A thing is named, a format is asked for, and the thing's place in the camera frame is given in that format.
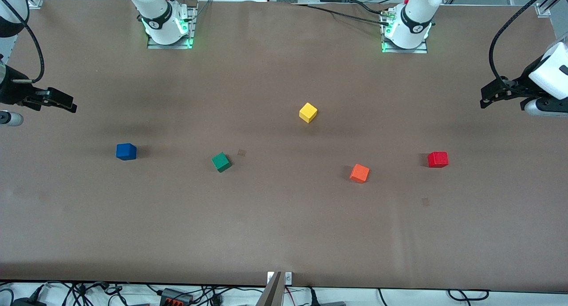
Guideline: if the red cube block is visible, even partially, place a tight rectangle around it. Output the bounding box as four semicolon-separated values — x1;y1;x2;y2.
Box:
427;151;449;169

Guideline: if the blue cube block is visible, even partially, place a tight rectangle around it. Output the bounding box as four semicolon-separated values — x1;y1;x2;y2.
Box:
116;143;137;161

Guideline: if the orange cube block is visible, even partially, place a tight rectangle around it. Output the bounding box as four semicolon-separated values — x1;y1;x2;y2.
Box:
349;164;370;184

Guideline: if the green cube block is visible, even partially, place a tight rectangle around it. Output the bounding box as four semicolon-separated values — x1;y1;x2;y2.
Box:
211;152;232;173

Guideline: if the yellow cube block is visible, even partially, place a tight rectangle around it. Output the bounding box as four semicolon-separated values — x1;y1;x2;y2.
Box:
299;102;318;124

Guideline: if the black orange connector box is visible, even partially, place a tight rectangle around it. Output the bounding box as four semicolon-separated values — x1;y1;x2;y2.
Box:
160;288;194;305

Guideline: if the brown table cover mat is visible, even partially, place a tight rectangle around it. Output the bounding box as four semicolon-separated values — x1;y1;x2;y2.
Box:
0;0;568;293

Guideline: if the grey angled metal bar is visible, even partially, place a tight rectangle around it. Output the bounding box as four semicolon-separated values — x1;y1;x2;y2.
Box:
256;271;284;306

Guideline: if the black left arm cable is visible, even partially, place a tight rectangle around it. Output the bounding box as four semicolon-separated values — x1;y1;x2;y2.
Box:
489;0;560;91

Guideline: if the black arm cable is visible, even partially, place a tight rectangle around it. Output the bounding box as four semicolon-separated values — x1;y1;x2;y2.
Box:
0;0;45;83
489;0;560;91

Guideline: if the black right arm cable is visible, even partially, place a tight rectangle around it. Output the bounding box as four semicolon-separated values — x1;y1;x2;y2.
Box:
0;0;45;83

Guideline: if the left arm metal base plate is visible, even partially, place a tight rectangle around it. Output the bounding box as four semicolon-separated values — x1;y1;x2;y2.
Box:
382;11;429;54

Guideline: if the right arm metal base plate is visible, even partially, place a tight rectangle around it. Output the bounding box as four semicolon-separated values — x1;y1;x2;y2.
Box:
147;7;197;49

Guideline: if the black cable on table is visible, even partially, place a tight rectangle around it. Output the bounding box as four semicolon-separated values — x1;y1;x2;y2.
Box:
291;3;393;26

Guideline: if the black looped floor cable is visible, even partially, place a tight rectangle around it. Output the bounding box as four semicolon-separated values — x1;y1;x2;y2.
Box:
447;289;490;302

